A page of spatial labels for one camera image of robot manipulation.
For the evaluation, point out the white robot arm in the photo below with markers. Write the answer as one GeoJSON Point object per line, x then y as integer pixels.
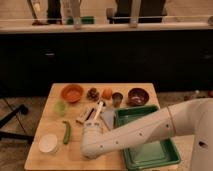
{"type": "Point", "coordinates": [193, 117]}

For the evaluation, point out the orange fruit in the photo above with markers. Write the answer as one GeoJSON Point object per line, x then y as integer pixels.
{"type": "Point", "coordinates": [107, 93]}

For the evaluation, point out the green cucumber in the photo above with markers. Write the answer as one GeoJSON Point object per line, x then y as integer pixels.
{"type": "Point", "coordinates": [67, 133]}

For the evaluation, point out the black chair base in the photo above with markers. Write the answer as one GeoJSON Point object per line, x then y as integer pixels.
{"type": "Point", "coordinates": [11, 126]}

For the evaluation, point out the green plastic tray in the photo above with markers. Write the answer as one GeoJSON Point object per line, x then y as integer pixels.
{"type": "Point", "coordinates": [146, 156]}

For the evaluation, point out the dark counter cabinet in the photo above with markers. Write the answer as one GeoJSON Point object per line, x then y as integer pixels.
{"type": "Point", "coordinates": [33, 58]}

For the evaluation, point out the small metal cup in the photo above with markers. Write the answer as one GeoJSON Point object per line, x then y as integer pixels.
{"type": "Point", "coordinates": [117, 99]}

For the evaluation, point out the dark red bowl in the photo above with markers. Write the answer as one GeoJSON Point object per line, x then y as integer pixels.
{"type": "Point", "coordinates": [137, 97]}

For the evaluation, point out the grey triangular cloth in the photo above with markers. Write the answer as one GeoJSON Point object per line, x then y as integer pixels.
{"type": "Point", "coordinates": [108, 117]}

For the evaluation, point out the brown pine cone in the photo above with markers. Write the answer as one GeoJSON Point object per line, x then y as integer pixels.
{"type": "Point", "coordinates": [93, 94]}

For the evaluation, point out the white round container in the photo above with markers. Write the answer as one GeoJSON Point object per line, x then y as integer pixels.
{"type": "Point", "coordinates": [48, 144]}

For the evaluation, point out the light green cup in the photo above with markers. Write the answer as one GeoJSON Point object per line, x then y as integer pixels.
{"type": "Point", "coordinates": [60, 108]}

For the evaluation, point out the orange bowl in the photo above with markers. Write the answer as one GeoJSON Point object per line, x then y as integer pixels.
{"type": "Point", "coordinates": [72, 93]}

